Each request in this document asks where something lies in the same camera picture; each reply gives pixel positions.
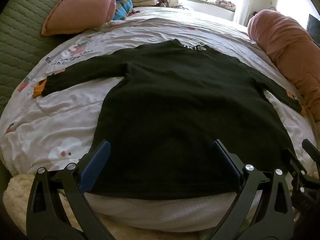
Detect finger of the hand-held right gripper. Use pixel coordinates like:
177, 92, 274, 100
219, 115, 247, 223
301, 139, 320, 161
282, 149, 309, 182

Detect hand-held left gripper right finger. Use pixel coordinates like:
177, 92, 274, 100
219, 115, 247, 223
211, 139, 294, 240

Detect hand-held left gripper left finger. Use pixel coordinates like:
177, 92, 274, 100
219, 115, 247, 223
26, 140, 112, 240

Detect black sweater with orange cuffs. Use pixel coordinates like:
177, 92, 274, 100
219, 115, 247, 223
41, 39, 304, 201

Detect clothes on windowsill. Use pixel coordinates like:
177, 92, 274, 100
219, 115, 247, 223
214, 0, 237, 8

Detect white printed quilt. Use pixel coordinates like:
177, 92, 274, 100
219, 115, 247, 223
0, 6, 318, 233

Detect cream fluffy rug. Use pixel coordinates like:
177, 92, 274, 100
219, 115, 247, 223
5, 174, 84, 233

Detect pink rolled blanket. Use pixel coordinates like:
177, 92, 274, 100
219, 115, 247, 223
247, 9, 320, 120

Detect dark screen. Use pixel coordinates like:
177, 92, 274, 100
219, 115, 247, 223
307, 14, 320, 47

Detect pink quilted pillow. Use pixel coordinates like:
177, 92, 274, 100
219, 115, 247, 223
41, 0, 127, 37

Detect blue striped cloth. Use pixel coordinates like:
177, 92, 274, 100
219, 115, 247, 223
114, 0, 133, 21

